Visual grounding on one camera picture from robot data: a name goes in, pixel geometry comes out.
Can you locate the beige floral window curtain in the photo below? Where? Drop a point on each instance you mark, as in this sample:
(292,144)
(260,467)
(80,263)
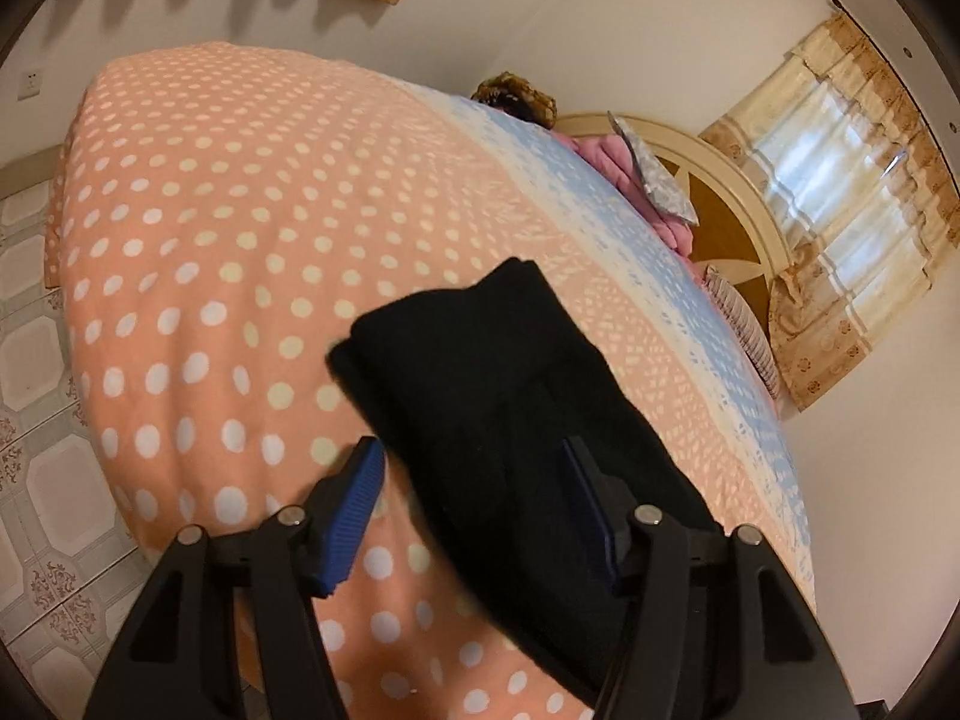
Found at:
(847,202)

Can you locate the white wall socket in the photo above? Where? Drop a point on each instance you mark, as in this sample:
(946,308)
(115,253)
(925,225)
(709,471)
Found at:
(30,83)

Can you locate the black pants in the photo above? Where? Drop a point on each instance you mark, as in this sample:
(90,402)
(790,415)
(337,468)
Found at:
(487,390)

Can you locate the pink pillow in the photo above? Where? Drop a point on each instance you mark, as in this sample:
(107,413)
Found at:
(607,159)

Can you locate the cream wooden headboard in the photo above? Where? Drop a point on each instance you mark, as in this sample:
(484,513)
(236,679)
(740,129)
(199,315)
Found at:
(739,202)

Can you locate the striped pillow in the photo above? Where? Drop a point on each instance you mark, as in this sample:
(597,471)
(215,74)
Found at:
(739,324)

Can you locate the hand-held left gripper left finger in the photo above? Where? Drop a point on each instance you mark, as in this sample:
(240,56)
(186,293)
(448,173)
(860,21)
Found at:
(352,517)

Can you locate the polka dot blanket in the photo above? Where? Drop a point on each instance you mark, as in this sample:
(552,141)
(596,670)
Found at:
(225,240)

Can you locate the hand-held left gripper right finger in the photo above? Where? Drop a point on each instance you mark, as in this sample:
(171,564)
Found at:
(594,514)

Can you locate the grey patterned pillow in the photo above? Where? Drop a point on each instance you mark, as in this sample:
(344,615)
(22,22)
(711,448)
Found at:
(661,181)

